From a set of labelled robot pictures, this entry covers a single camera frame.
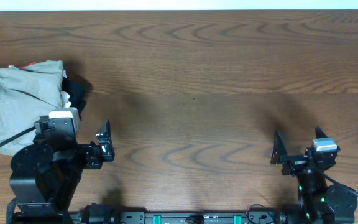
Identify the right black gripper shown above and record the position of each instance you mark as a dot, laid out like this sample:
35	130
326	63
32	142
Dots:
280	155

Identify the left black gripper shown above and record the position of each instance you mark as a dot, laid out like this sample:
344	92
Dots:
105	149

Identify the grey-green shorts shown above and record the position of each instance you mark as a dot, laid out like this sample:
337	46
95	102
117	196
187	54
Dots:
27	94

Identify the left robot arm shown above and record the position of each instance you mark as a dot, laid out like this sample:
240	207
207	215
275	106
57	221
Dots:
46	173

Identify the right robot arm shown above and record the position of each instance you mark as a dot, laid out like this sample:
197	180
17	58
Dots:
318	202

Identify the white folded garment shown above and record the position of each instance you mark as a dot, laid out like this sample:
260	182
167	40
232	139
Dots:
66	103

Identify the black folded garment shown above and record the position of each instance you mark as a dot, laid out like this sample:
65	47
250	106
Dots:
75	91

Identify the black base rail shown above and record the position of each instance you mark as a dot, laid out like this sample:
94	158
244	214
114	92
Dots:
254	214

